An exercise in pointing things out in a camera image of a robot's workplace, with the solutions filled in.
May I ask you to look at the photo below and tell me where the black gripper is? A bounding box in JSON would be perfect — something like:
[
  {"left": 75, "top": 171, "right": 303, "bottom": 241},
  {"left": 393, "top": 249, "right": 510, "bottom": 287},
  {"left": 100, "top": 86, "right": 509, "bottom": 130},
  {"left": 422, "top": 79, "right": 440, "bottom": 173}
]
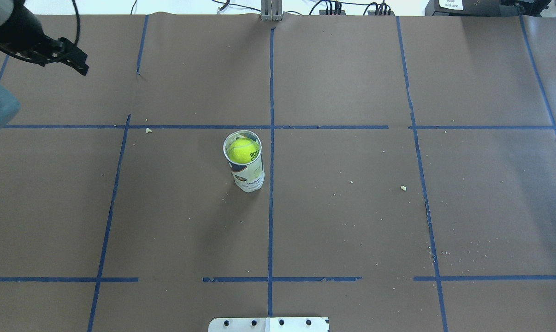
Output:
[{"left": 11, "top": 35, "right": 89, "bottom": 76}]

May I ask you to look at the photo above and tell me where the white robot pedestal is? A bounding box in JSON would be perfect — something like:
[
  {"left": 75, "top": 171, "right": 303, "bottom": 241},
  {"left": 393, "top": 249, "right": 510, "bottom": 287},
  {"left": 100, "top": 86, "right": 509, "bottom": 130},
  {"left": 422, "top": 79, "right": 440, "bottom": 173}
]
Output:
[{"left": 208, "top": 317, "right": 330, "bottom": 332}]

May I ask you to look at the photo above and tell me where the yellow tennis ball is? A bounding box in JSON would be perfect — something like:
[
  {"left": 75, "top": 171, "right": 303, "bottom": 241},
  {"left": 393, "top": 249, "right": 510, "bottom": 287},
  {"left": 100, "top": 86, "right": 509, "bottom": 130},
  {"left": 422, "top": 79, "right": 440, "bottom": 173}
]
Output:
[{"left": 227, "top": 138, "right": 260, "bottom": 164}]

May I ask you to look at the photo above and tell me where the aluminium frame post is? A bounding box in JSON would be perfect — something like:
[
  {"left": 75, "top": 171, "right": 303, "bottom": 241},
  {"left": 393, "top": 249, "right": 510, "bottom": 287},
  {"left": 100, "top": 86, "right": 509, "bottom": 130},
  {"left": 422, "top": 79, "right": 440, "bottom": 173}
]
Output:
[{"left": 260, "top": 0, "right": 284, "bottom": 22}]

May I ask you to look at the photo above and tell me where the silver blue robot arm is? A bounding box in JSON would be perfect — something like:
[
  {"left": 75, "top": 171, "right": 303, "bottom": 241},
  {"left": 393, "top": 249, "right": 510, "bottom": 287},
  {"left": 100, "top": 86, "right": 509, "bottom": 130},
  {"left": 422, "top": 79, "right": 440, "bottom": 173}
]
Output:
[{"left": 0, "top": 0, "right": 89, "bottom": 130}]

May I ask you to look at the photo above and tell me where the clear tennis ball can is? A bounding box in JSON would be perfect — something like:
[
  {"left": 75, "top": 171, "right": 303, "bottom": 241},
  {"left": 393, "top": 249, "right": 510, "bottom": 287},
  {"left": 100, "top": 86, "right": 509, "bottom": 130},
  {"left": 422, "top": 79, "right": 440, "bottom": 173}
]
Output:
[{"left": 222, "top": 130, "right": 265, "bottom": 193}]

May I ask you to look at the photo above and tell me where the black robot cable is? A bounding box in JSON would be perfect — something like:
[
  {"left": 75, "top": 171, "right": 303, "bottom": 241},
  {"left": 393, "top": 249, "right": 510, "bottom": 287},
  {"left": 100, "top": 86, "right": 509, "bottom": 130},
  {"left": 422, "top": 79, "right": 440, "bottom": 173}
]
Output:
[{"left": 0, "top": 0, "right": 81, "bottom": 63}]

